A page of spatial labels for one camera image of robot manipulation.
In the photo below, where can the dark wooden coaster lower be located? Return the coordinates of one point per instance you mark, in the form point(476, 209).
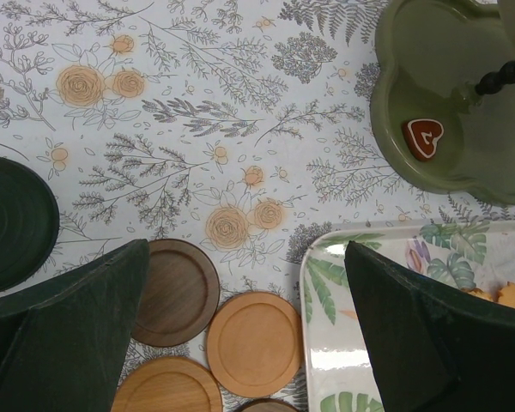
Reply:
point(266, 405)

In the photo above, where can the dark wooden coaster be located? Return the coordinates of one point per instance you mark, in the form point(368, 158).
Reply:
point(266, 405)
point(180, 297)

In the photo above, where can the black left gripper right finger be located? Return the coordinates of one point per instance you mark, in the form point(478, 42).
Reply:
point(432, 347)

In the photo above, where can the red iced heart cookie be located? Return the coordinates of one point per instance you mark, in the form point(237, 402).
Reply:
point(422, 136)

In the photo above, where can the light wooden coaster lower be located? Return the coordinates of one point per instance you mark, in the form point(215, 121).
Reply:
point(169, 384)

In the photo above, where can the dark wooden coaster upper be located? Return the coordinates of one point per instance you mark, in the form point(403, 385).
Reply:
point(180, 297)

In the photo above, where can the black round stand base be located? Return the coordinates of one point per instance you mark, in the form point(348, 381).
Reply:
point(29, 223)

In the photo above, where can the leaf-patterned white tray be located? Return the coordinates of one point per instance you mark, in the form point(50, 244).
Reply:
point(478, 254)

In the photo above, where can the light wooden coaster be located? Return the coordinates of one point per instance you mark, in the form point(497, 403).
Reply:
point(254, 344)
point(169, 384)

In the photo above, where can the floral tablecloth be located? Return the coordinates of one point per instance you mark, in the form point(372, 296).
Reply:
point(241, 127)

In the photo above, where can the light wooden coaster upper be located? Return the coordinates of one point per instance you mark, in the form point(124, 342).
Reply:
point(254, 344)

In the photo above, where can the green three-tier cake stand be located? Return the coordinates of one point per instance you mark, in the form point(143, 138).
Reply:
point(453, 61)

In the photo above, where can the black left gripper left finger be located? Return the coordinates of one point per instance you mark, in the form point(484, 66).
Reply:
point(63, 341)

